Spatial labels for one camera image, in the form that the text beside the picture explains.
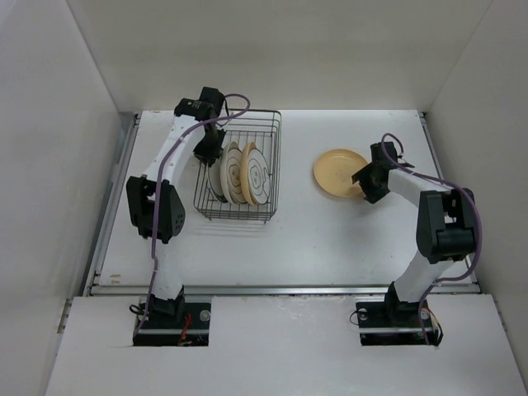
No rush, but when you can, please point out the white plate green lettered rim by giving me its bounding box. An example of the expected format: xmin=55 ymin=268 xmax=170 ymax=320
xmin=207 ymin=159 xmax=228 ymax=203

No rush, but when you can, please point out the yellow plate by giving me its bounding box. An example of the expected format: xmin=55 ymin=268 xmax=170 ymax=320
xmin=313 ymin=148 xmax=368 ymax=198

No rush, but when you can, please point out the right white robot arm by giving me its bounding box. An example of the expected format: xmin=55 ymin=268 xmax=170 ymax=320
xmin=352 ymin=141 xmax=483 ymax=328

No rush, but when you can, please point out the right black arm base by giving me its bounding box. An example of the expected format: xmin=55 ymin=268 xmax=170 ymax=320
xmin=354 ymin=299 xmax=444 ymax=347

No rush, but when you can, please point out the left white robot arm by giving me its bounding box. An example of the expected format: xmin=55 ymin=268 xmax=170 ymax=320
xmin=125 ymin=87 xmax=230 ymax=328

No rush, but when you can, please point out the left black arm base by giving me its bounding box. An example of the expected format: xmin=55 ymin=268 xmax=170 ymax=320
xmin=129 ymin=299 xmax=212 ymax=347

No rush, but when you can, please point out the yellow-backed white plate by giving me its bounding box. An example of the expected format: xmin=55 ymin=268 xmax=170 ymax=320
xmin=240 ymin=142 xmax=271 ymax=205

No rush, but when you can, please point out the cream plate green ring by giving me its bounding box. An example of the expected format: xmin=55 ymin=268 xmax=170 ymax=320
xmin=219 ymin=140 xmax=251 ymax=205

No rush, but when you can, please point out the grey wire dish rack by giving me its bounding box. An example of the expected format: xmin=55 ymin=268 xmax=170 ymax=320
xmin=193 ymin=110 xmax=281 ymax=223

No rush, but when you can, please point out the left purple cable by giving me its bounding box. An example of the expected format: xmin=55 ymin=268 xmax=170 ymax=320
xmin=135 ymin=93 xmax=252 ymax=335

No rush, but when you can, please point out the aluminium table rail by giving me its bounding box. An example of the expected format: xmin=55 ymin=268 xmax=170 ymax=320
xmin=82 ymin=113 xmax=483 ymax=298

